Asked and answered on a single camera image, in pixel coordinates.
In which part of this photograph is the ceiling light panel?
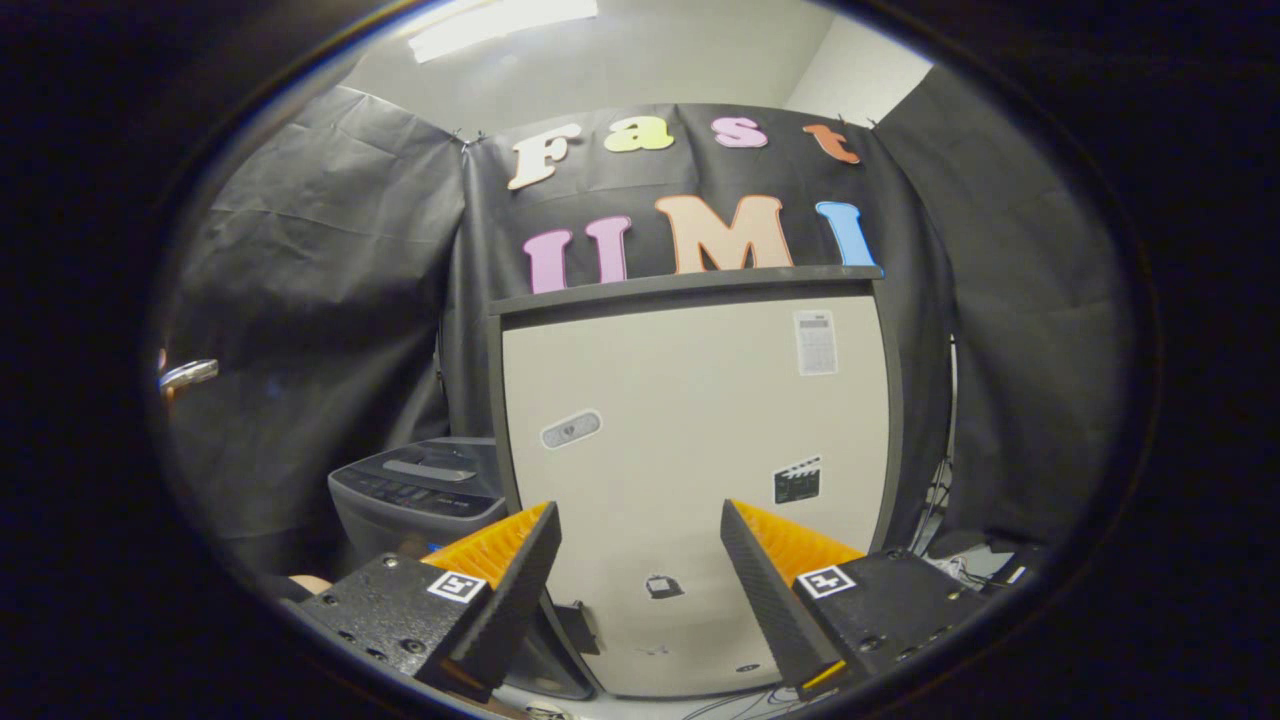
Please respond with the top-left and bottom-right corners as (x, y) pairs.
(407, 0), (600, 64)

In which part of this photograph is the tangle of cables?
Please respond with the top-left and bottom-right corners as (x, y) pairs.
(925, 480), (1047, 598)

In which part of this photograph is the silver smartphone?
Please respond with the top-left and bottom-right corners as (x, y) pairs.
(159, 357), (220, 392)

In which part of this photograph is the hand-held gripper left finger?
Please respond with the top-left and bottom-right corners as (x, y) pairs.
(296, 501), (564, 705)

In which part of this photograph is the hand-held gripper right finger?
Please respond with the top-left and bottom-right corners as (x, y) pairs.
(718, 498), (988, 703)

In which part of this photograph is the black backdrop cloth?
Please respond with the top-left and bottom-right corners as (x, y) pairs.
(150, 65), (1138, 593)

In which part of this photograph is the beige cabinet with dark frame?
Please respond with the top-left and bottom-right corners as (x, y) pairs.
(487, 264), (907, 700)

